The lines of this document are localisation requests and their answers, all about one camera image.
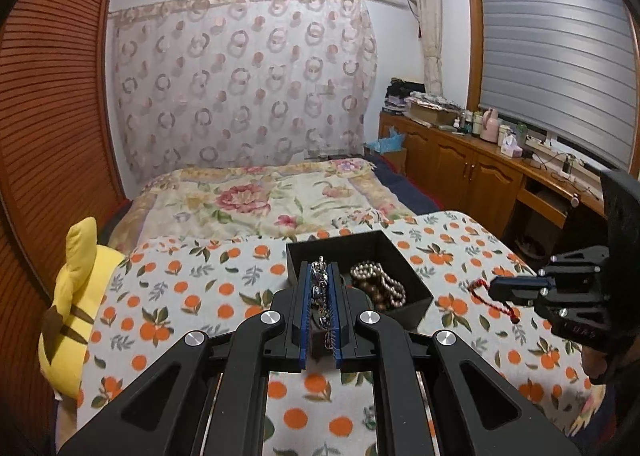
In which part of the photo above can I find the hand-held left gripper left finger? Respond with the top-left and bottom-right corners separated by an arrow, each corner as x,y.
57,261 -> 313,456

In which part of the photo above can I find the white power strip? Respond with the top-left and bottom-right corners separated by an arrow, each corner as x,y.
522,136 -> 583,167

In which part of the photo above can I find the yellow plush toy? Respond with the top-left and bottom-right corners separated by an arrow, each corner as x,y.
39,217 -> 126,402

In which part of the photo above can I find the grey window blind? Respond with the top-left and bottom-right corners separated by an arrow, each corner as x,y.
472,0 -> 640,172

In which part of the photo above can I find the brown slatted wooden wardrobe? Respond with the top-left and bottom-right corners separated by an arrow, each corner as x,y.
0,0 -> 131,437

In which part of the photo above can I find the brown wooden bead bracelet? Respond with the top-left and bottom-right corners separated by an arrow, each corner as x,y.
360,280 -> 407,313

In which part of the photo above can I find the pink thermos jug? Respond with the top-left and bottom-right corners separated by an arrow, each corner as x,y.
480,107 -> 501,142

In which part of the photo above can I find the cardboard box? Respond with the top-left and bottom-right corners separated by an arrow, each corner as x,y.
404,98 -> 458,127

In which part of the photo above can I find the orange fruit print tablecloth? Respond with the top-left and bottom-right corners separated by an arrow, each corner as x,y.
75,210 -> 608,456

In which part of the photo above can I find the blue gift bag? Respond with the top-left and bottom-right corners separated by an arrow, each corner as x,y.
365,130 -> 408,172

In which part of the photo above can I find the silver chain necklace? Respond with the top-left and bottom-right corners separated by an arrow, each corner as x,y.
309,256 -> 335,367

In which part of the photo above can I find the circle pattern sheer curtain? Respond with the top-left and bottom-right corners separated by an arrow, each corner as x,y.
109,0 -> 378,187

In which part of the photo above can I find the floral blanket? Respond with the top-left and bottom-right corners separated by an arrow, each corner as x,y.
107,158 -> 418,242

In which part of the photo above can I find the black box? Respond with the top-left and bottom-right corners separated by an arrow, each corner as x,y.
286,230 -> 435,329

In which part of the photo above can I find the pearl bead necklace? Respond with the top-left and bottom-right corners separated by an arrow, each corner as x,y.
349,261 -> 396,293

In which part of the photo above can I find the dark blue bed sheet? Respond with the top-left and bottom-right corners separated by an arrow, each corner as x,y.
362,151 -> 441,217

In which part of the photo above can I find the wooden sideboard cabinet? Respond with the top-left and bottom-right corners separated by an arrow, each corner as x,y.
378,111 -> 608,262

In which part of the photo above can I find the patterned folded cloth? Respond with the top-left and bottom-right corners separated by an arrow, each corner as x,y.
410,91 -> 458,109

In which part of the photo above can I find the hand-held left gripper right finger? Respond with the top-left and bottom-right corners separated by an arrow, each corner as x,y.
327,263 -> 583,456

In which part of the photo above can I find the cream side curtain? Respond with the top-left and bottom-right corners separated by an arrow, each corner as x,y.
412,0 -> 446,97

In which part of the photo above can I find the red string bracelet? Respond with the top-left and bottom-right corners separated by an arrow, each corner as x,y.
467,278 -> 521,322

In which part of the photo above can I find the pile of dark clothes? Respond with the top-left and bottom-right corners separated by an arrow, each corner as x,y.
384,79 -> 425,114

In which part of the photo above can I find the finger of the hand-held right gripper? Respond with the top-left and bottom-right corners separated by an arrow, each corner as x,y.
492,292 -> 612,323
487,245 -> 612,296

